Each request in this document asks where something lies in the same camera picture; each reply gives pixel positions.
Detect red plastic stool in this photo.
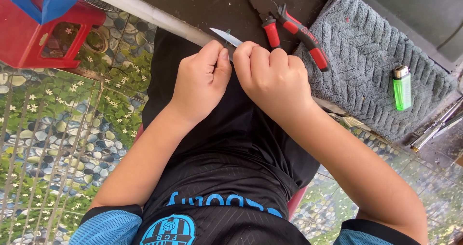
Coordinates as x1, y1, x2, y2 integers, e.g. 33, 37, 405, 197
0, 0, 107, 69

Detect long metal tongs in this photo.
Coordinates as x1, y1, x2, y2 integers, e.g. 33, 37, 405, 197
410, 96, 463, 152

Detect person's right hand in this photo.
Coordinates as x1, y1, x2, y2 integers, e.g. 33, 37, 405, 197
233, 41, 316, 125

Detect round floor drain ring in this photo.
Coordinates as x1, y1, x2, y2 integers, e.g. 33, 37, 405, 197
82, 26, 109, 54

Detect green plastic lighter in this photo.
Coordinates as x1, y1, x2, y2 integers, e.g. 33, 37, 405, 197
393, 65, 412, 111

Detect grey textured towel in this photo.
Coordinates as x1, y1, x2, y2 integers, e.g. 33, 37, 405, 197
293, 0, 458, 141

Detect blue plastic bag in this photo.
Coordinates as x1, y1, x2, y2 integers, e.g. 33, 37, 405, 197
0, 0, 97, 25

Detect metal fan grille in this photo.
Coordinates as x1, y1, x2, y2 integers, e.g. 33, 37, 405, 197
81, 0, 124, 13

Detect person's black jersey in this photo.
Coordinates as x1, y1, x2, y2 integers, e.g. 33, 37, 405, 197
69, 153, 422, 245

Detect person's black shorts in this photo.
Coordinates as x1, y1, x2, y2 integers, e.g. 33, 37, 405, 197
141, 27, 321, 206

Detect small steel knife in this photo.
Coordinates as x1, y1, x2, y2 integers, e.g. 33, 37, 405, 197
209, 27, 244, 49

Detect person's left hand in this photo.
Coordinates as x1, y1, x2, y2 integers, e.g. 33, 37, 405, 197
169, 40, 232, 125

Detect red and black pliers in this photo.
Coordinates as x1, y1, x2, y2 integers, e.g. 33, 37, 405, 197
244, 0, 332, 73

